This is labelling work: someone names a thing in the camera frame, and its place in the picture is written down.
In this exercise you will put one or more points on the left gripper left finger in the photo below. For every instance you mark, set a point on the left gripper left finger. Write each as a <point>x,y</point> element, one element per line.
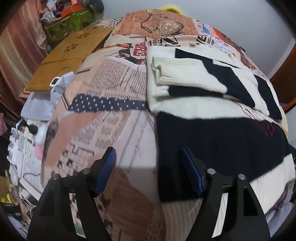
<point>52,218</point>

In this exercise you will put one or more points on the black white striped sweater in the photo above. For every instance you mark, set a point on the black white striped sweater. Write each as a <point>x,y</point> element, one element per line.
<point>230,118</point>

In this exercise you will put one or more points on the pink white plush toy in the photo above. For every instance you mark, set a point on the pink white plush toy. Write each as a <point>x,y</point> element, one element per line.
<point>39,139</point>

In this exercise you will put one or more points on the white paper bag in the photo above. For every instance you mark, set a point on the white paper bag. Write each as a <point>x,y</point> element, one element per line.
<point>40,105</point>

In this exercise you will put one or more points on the printed newspaper pattern bedspread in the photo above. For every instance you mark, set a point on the printed newspaper pattern bedspread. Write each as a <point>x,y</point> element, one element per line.
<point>106,105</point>

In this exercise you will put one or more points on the small white digital clock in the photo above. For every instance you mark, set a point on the small white digital clock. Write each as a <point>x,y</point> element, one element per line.
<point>54,81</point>

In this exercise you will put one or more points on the wooden lap desk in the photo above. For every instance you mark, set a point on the wooden lap desk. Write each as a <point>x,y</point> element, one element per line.
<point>67,56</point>

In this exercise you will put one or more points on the striped red brown curtain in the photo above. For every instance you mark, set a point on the striped red brown curtain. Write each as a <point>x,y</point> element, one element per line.
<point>23,48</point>

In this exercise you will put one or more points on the green fabric storage box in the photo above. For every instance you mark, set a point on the green fabric storage box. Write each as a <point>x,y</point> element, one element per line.
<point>58,30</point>

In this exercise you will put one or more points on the orange box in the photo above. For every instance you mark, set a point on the orange box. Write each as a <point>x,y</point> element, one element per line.
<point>71,9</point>

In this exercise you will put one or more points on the grey plush toy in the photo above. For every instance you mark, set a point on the grey plush toy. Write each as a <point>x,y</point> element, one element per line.
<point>97,5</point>

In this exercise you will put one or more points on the yellow curved headrest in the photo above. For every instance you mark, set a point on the yellow curved headrest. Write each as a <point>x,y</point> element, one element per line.
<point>173,9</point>

